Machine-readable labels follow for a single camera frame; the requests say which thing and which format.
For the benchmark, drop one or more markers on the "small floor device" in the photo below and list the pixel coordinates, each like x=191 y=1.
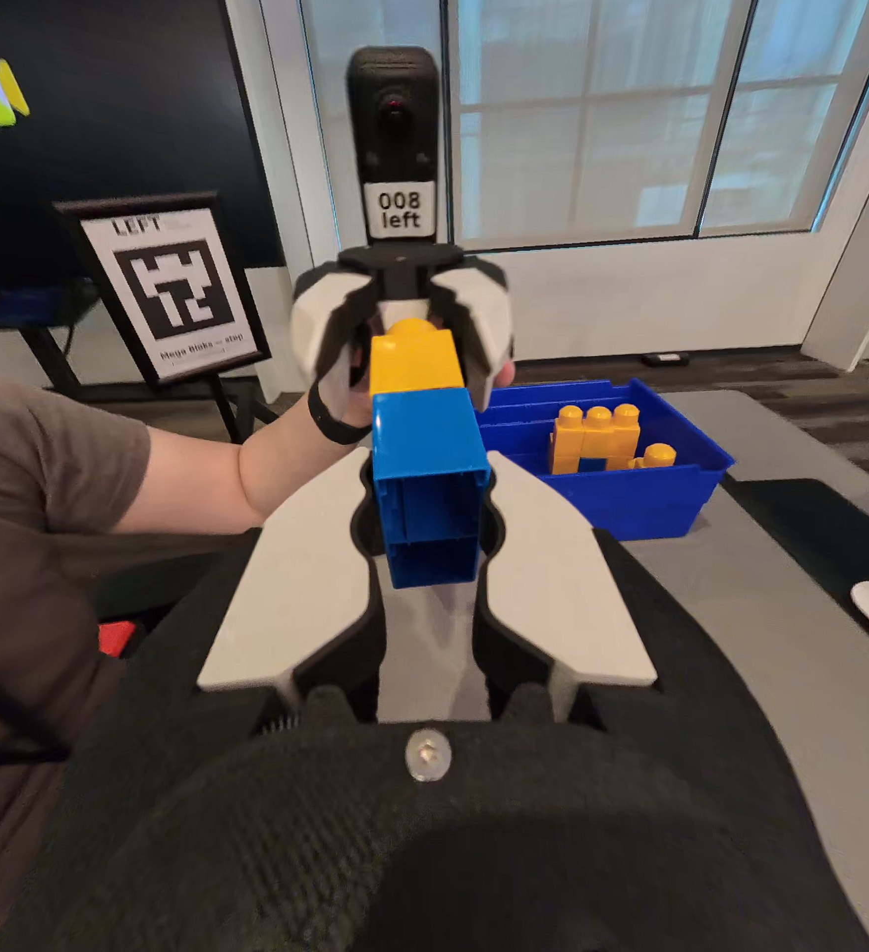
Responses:
x=665 y=359

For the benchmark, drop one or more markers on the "black wristband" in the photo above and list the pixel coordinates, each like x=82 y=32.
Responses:
x=330 y=424

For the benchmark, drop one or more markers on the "orange one-stud mega block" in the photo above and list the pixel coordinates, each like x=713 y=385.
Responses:
x=416 y=364

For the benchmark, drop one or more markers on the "black framed marker sign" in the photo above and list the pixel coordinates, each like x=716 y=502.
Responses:
x=174 y=290

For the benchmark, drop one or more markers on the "person's left forearm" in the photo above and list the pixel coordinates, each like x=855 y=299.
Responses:
x=241 y=468

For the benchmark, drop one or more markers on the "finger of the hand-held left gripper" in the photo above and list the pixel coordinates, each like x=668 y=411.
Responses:
x=486 y=305
x=323 y=320

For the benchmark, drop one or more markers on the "blue plastic bin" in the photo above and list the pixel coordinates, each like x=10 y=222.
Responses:
x=642 y=498

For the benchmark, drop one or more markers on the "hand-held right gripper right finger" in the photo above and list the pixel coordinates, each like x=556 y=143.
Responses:
x=561 y=587

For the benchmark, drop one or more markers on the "black sign easel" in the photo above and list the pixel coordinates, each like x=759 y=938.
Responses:
x=237 y=409

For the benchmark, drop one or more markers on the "person's left hand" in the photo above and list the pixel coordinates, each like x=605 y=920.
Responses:
x=361 y=410

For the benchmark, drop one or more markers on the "orange three-stud mega block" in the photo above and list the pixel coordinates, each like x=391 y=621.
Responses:
x=659 y=455
x=590 y=435

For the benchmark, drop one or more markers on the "large black wall screen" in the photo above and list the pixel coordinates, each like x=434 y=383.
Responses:
x=107 y=111

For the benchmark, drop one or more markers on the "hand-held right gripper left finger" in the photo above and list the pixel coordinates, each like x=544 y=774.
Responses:
x=300 y=587

